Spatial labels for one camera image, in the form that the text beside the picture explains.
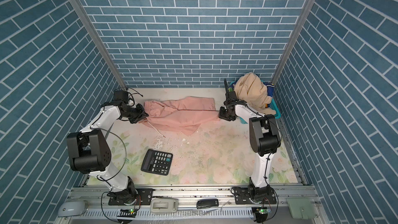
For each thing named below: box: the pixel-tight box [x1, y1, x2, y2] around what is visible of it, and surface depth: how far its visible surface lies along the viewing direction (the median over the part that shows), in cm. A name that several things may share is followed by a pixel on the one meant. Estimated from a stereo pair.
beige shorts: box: [233, 72, 277, 115], surface depth 104 cm
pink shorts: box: [138, 96, 221, 137], surface depth 100 cm
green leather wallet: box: [286, 197, 316, 220], surface depth 73 cm
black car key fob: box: [195, 198, 219, 209], surface depth 71 cm
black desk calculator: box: [140, 148, 174, 176], surface depth 84 cm
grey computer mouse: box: [57, 200, 90, 218], surface depth 67 cm
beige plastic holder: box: [150, 198, 179, 214], surface depth 70 cm
